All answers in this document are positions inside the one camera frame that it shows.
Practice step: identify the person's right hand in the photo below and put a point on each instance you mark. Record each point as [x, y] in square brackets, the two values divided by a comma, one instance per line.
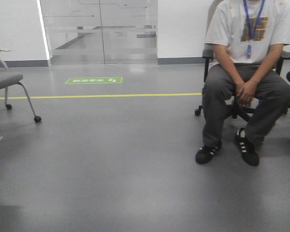
[242, 94]

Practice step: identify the person's left hand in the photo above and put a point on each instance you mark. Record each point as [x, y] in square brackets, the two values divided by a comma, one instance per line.
[251, 87]

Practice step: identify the black office chair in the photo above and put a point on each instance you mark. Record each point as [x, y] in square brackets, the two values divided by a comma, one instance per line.
[234, 110]

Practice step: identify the seated person white shirt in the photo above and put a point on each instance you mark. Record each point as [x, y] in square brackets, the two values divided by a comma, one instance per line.
[248, 37]

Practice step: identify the black striped shoe left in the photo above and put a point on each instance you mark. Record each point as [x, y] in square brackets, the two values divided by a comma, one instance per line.
[247, 149]

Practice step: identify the black striped shoe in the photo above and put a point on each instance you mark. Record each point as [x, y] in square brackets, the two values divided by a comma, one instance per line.
[206, 153]
[247, 149]

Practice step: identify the black striped shoe right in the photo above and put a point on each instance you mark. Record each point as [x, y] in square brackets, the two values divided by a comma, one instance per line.
[206, 153]

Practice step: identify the green floor sign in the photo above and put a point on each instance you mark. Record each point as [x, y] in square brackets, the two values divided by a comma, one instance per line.
[94, 80]

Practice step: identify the frosted glass door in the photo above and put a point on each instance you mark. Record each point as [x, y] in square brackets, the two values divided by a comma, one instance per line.
[101, 31]

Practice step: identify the grey chair on casters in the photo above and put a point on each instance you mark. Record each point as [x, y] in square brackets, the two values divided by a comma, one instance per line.
[10, 78]

